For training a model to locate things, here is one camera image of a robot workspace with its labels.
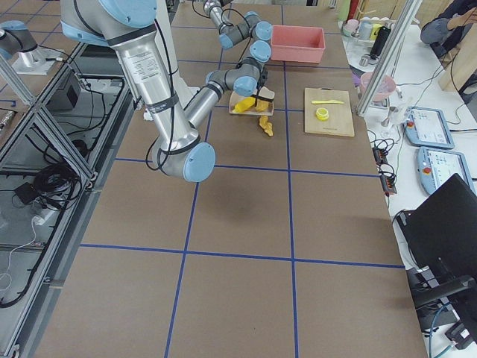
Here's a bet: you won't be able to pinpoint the toy ginger root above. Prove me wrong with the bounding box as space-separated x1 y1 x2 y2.
259 115 274 136

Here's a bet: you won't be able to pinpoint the yellow toy corn cob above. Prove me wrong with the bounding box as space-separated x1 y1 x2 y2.
233 97 255 113

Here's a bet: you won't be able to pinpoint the beige plastic dustpan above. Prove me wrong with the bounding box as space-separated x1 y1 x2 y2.
229 92 274 116

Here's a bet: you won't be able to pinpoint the beige hand brush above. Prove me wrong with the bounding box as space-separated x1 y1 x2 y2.
252 87 275 106

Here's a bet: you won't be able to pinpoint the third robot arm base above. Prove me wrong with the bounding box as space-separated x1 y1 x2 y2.
1 20 63 75

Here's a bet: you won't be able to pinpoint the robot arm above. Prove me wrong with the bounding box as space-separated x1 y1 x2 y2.
198 0 273 49
60 1 273 182

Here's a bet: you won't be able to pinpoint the pink plastic bin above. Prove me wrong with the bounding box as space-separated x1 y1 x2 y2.
271 25 326 64

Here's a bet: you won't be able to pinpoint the yellow lemon slices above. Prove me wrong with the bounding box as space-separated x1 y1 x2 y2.
315 107 329 122

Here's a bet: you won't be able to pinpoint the yellow plastic knife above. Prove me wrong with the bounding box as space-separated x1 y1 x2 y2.
311 99 345 105

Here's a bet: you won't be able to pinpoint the bamboo cutting board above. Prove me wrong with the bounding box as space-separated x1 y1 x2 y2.
304 88 355 137

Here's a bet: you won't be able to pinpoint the black power strip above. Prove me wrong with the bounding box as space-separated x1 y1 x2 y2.
372 146 397 196

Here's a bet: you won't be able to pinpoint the metal cup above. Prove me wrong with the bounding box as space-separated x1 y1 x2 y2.
359 54 377 67

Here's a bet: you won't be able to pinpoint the pink bowl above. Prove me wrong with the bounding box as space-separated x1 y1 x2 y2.
359 72 397 102

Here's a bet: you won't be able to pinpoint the grey control box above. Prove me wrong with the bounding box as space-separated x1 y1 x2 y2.
46 75 81 111

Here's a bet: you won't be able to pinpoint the upper teach pendant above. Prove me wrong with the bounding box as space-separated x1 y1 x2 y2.
403 107 455 149

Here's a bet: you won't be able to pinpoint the teach pendant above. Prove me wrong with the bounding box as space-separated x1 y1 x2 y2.
417 147 476 195
403 107 455 149

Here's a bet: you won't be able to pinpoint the lower teach pendant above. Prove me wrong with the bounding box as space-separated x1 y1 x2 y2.
417 147 476 195

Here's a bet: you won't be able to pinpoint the black bottle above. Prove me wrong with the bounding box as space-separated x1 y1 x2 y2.
370 26 391 59

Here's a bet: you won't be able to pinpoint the black laptop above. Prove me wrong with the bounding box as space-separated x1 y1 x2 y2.
397 174 476 277

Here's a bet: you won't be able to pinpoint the seated person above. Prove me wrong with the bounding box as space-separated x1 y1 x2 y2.
420 0 476 58

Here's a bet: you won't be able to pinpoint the aluminium frame post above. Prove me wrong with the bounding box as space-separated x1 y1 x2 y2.
356 0 423 117

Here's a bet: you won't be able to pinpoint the bundle of black cables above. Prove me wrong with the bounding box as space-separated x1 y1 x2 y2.
35 163 83 210

